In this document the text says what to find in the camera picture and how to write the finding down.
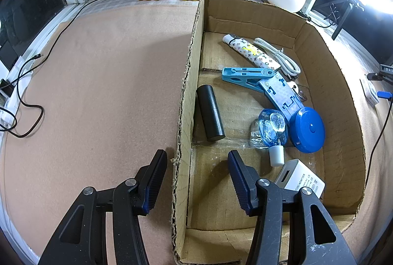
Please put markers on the black tripod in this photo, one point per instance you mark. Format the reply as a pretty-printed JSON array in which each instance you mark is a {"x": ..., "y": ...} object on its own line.
[{"x": 350, "y": 5}]

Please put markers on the white patterned tube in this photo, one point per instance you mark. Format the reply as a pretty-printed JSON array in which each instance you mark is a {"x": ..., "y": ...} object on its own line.
[{"x": 253, "y": 54}]

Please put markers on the clear plastic white box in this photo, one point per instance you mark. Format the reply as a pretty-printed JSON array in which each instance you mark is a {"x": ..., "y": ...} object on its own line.
[{"x": 370, "y": 92}]

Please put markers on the light blue clip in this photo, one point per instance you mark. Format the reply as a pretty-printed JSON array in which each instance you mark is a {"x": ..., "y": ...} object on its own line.
[{"x": 247, "y": 77}]

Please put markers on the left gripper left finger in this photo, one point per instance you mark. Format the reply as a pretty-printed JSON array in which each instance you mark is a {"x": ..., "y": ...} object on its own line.
[{"x": 80, "y": 237}]

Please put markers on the black cylinder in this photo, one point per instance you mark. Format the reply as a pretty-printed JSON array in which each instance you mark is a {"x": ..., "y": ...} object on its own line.
[{"x": 210, "y": 114}]

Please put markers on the blue round tape measure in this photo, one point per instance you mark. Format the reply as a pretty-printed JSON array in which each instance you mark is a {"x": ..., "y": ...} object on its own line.
[{"x": 306, "y": 130}]

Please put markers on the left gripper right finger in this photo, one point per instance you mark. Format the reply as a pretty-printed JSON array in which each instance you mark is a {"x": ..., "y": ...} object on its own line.
[{"x": 314, "y": 236}]

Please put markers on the blue clear sanitizer bottle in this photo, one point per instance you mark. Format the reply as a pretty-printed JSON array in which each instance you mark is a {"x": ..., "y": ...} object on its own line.
[{"x": 269, "y": 131}]

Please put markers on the black camera equipment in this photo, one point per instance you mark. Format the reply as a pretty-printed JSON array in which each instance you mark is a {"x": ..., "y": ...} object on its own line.
[{"x": 384, "y": 74}]

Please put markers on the white power adapter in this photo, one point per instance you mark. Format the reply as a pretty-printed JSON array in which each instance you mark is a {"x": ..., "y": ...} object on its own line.
[{"x": 295, "y": 174}]

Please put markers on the cardboard box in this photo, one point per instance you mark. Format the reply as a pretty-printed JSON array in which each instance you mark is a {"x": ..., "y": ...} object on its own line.
[{"x": 208, "y": 224}]

